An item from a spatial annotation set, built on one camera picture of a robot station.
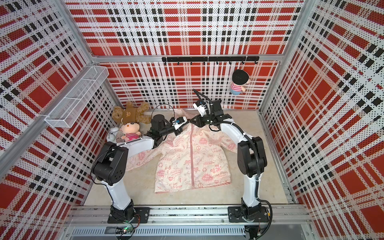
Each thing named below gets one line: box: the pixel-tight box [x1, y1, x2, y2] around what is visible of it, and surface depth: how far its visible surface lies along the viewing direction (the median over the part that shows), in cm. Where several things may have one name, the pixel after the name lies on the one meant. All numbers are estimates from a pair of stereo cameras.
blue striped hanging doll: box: [229, 69, 250, 96], surface depth 98 cm
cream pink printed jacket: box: [126, 108, 238, 194], surface depth 92 cm
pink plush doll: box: [120, 121, 142, 142], surface depth 103 cm
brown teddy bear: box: [112, 101, 151, 124], surface depth 110 cm
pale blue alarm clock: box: [106, 126, 120, 143], surface depth 95 cm
